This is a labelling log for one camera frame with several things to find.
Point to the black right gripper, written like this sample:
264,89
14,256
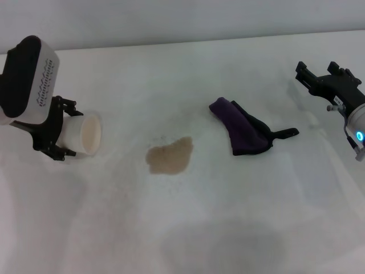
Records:
342,90

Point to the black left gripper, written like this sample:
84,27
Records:
47,134

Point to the white paper cup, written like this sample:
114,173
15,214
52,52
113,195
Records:
77,134

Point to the purple rag with black trim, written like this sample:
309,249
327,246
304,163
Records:
239,128

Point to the brown water stain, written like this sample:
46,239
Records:
168,157

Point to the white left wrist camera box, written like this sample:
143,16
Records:
22,80

